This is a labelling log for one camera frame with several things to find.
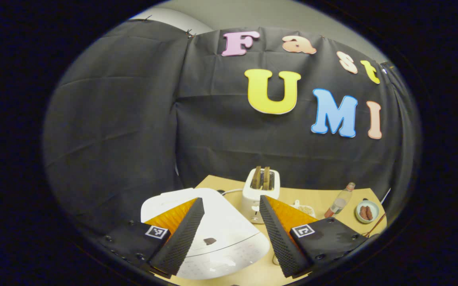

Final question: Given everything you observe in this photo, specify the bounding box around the brown wooden spoon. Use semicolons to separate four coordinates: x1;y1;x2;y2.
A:
362;213;387;238

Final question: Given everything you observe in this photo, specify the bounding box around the white toaster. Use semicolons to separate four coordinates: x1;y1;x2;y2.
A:
241;168;280;224

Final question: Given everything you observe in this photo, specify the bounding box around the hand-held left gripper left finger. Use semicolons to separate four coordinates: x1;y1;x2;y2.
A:
98;197;206;278

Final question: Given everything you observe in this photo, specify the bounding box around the white rice cooker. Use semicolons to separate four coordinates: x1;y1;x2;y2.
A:
140;187;271;280

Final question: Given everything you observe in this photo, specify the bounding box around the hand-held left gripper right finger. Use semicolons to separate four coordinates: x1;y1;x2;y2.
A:
259;195;367;278

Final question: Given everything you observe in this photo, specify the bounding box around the black backdrop cloth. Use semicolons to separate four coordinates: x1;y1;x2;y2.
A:
43;20;422;239

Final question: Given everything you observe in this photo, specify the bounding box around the clear plastic bottle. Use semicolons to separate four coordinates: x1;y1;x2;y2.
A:
324;182;356;218

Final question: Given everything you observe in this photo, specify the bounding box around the white divided grain dish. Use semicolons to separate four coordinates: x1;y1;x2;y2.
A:
291;200;316;218

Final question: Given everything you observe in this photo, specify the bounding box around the pale green plate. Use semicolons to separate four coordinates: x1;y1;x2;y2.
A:
355;199;380;224

